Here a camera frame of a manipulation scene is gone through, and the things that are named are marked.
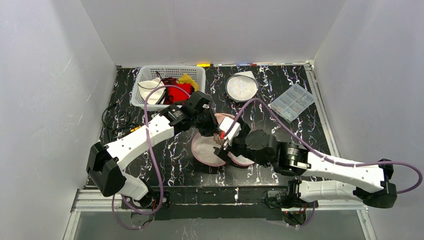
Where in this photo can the white pink-trim laundry bag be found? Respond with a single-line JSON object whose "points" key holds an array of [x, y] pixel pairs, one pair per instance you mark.
{"points": [[203, 149]]}

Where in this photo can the clear plastic parts box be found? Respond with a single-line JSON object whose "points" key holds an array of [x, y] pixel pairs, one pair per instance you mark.
{"points": [[292, 102]]}

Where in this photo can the black bra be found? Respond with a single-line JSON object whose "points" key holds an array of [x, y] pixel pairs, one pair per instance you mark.
{"points": [[146, 84]]}

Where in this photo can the white plastic basket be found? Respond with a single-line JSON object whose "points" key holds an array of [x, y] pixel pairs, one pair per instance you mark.
{"points": [[148, 73]]}

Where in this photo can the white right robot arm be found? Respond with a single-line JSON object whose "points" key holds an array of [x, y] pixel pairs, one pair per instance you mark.
{"points": [[342, 179]]}

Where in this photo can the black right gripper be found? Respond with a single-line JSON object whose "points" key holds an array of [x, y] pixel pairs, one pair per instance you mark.
{"points": [[226, 151]]}

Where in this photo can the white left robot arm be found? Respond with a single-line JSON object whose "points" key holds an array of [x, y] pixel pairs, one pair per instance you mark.
{"points": [[106, 163]]}

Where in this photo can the bright red bra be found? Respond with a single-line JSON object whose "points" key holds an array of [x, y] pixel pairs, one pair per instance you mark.
{"points": [[178, 94]]}

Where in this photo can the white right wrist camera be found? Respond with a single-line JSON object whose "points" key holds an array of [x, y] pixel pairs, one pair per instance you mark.
{"points": [[228, 130]]}

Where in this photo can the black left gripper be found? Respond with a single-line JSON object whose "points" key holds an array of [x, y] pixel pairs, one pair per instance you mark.
{"points": [[208, 129]]}

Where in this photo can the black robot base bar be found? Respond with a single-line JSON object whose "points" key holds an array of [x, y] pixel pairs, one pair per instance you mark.
{"points": [[229, 202]]}

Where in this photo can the yellow bra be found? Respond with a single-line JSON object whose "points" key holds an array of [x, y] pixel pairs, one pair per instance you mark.
{"points": [[186, 79]]}

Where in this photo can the beige pink bra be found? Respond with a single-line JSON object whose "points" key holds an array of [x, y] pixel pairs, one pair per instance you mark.
{"points": [[217, 139]]}

